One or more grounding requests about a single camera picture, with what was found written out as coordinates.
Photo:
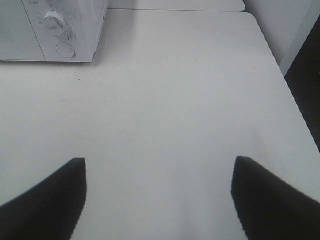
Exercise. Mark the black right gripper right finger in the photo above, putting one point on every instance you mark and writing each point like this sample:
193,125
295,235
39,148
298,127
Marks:
270,209

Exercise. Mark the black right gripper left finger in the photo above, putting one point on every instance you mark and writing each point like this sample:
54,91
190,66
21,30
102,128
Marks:
51,209

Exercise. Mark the white microwave oven body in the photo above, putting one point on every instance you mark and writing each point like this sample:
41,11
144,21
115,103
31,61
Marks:
85,18

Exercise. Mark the white timer knob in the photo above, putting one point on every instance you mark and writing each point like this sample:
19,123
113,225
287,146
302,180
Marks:
55,22

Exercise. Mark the round white door-release button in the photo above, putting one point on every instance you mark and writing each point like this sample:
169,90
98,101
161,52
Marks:
65,50

